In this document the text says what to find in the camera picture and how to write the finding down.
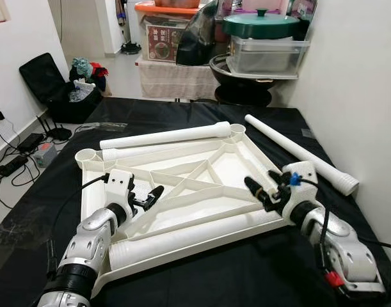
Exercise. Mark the white plastic children table top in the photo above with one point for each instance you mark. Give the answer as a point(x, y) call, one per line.
point(227, 169)

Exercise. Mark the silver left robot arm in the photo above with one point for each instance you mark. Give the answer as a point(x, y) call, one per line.
point(86, 240)

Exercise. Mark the clear plastic bag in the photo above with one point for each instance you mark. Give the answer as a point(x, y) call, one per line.
point(105, 126)

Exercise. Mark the black round wok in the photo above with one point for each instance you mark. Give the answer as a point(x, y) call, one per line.
point(237, 86)

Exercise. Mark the grey electrical box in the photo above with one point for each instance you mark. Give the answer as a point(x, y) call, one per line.
point(46, 155)

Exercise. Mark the black wifi router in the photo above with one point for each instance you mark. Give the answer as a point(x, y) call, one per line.
point(57, 133)

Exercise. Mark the beige cloth covered table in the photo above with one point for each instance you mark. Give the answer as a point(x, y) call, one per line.
point(173, 80)

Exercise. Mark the clear plastic storage container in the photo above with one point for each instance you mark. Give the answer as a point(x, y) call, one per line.
point(265, 57)

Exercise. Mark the black power adapter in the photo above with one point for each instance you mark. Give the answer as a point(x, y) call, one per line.
point(31, 142)

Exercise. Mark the white plastic bag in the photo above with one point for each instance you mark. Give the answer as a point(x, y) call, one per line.
point(83, 91)

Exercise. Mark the black power strip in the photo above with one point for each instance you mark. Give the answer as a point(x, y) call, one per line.
point(13, 166)

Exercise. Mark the black fan base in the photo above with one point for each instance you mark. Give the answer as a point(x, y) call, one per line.
point(131, 48)

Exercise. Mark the green round pot lid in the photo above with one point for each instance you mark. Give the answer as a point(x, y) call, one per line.
point(262, 27)

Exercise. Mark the shiny black bag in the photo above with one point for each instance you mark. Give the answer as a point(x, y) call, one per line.
point(196, 41)

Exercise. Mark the black open suitcase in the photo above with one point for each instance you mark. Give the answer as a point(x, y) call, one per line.
point(38, 77)

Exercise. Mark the purple picture box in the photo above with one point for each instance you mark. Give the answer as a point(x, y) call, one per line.
point(304, 9)

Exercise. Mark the pink plastic container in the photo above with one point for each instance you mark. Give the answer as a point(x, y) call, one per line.
point(262, 5)

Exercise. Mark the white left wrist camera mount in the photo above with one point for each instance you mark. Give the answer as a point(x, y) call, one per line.
point(120, 185)

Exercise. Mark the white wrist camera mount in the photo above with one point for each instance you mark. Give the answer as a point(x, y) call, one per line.
point(120, 185)
point(308, 174)

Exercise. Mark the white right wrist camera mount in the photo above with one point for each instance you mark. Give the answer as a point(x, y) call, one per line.
point(308, 174)

